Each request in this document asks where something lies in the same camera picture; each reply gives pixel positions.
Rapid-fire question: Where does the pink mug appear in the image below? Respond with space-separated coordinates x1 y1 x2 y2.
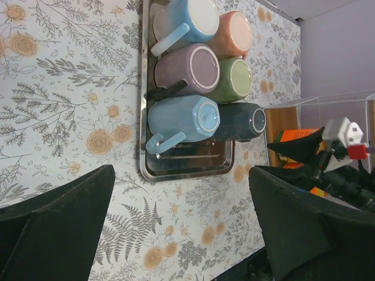
206 11 253 60

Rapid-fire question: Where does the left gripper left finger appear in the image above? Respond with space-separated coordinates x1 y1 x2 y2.
1 165 115 280

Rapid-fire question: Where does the orange yellow box on shelf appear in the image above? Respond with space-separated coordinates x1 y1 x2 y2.
270 128 326 169

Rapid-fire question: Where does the green mug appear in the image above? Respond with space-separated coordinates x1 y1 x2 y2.
206 57 253 104

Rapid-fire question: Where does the blue white mug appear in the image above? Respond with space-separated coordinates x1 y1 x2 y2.
151 0 220 57

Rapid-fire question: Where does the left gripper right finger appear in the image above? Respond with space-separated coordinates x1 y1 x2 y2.
249 166 374 280

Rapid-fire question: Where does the dark teal mug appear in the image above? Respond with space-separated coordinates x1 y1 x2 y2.
213 102 267 142

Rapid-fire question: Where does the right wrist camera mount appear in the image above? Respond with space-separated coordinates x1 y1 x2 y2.
322 117 370 173

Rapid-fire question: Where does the wire wooden shelf rack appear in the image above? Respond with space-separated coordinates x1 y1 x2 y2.
263 91 375 176

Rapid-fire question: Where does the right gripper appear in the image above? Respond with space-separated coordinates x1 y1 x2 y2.
263 127 374 211

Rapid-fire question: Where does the purple mug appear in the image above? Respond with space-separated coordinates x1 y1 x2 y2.
146 43 220 101

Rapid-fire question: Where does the light blue faceted mug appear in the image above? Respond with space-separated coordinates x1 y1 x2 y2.
145 95 220 155

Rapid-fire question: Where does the steel tray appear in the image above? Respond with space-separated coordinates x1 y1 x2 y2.
137 1 235 182

